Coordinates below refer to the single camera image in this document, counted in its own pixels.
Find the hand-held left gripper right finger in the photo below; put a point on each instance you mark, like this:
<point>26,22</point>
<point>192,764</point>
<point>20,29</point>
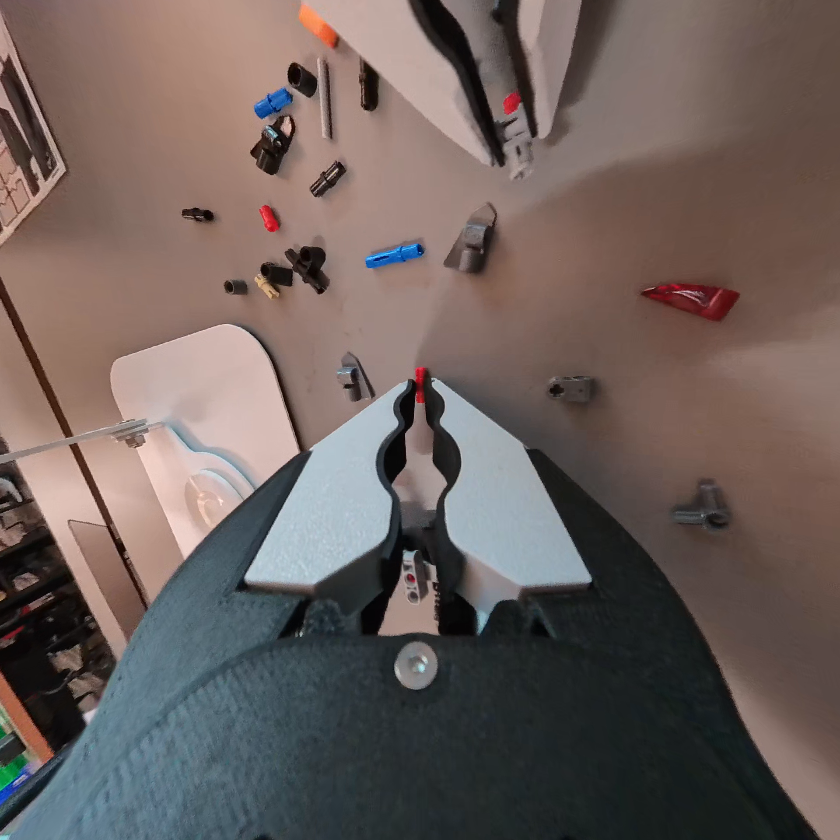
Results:
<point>512,518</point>

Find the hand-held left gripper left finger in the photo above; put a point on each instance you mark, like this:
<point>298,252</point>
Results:
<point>328,512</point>

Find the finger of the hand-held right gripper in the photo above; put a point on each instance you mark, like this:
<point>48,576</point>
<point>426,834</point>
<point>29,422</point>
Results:
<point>407,52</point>
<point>551,52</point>

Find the light grey lego connector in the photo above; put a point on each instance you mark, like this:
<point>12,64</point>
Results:
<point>515,141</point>

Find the grey lego subassembly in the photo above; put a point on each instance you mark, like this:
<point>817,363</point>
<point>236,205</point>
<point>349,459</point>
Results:
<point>413,577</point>

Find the red lego axle pin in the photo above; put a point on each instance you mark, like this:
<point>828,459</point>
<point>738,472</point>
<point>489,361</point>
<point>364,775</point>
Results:
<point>420,387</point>

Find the red translucent lego wedge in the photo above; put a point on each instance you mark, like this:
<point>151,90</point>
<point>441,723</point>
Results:
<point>692,300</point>

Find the black lego pin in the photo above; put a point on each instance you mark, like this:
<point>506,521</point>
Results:
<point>368,85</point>
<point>328,178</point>
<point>197,214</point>

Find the orange lego piece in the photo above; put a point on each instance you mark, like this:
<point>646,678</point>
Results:
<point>318,25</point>

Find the thin grey lego axle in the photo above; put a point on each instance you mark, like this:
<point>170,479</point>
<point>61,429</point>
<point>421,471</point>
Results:
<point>324,98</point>

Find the black lego bush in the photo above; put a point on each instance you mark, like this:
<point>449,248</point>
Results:
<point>302,79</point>

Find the grey lego wedge panel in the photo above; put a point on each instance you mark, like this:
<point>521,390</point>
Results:
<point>471,243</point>
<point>354,379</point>

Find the short blue lego pin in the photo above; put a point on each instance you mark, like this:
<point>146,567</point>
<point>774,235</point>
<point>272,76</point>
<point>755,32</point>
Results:
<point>274,102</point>

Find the black curved lego piece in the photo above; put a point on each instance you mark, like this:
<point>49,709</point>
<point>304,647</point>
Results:
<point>272,145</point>

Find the dark grey lego connector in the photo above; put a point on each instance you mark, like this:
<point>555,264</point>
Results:
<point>702,508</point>

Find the long blue lego pin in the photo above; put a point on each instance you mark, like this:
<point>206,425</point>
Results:
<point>394,254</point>

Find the small red lego pin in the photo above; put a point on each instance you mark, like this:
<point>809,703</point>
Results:
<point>268,218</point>

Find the tan lego pin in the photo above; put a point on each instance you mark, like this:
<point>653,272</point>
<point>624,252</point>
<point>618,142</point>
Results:
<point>267,287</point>

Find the black lego cross connector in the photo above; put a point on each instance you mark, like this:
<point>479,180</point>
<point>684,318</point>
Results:
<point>308,266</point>

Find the dark grey lego bush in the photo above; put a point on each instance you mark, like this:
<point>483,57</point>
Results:
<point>235,286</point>

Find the black lego pin connector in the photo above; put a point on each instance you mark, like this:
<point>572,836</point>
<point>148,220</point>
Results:
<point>277,272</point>

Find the lego sticker sheet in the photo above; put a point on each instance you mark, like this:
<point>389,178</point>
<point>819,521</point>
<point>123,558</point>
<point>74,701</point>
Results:
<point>26,131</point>

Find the white metal book stand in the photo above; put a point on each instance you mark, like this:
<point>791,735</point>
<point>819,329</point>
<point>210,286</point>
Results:
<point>210,407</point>

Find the dark flat sheet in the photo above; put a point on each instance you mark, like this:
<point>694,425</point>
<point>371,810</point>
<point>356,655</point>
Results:
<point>105,571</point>

